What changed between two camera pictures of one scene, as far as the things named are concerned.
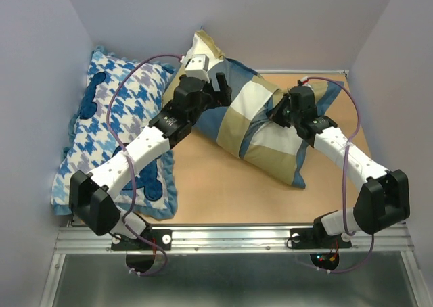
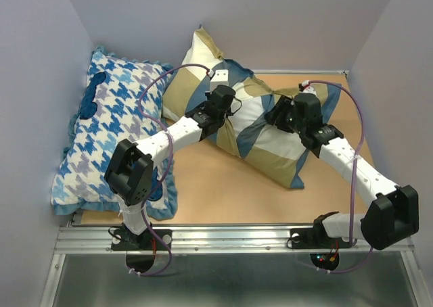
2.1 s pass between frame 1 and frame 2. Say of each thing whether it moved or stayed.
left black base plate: stayed
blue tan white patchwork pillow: moved
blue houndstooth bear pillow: stayed
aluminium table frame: stayed
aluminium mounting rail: stayed
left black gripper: moved
